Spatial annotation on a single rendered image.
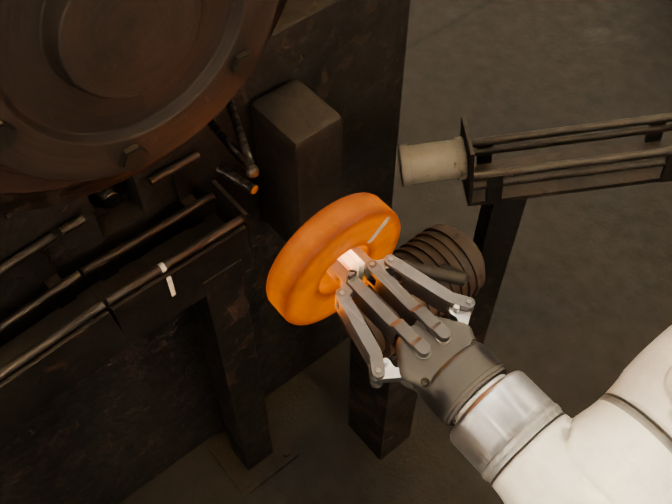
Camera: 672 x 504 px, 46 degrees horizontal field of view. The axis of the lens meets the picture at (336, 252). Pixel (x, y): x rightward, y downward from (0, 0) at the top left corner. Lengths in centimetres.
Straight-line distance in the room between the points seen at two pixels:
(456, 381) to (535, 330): 108
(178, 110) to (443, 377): 32
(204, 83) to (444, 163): 48
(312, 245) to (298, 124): 27
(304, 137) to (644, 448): 52
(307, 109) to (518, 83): 135
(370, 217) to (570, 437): 27
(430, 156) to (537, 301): 79
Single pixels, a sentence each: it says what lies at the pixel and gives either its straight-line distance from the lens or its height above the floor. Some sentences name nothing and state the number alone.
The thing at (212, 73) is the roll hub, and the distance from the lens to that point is 68.
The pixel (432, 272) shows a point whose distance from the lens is 112.
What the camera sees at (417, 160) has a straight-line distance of 108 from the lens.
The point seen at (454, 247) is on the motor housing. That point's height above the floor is 53.
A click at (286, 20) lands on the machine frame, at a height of 87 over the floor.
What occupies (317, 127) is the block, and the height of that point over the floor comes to 80.
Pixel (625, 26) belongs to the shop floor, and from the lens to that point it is 256.
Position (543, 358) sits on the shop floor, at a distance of 174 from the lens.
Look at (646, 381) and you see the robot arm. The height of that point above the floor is 90.
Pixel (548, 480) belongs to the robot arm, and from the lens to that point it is 67.
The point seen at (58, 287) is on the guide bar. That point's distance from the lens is 99.
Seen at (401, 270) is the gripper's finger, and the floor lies 85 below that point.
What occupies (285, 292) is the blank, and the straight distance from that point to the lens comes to 75.
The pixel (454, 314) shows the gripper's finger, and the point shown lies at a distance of 75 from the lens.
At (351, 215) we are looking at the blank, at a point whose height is 90.
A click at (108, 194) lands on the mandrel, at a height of 75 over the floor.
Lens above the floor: 148
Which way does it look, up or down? 54 degrees down
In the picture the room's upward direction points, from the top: straight up
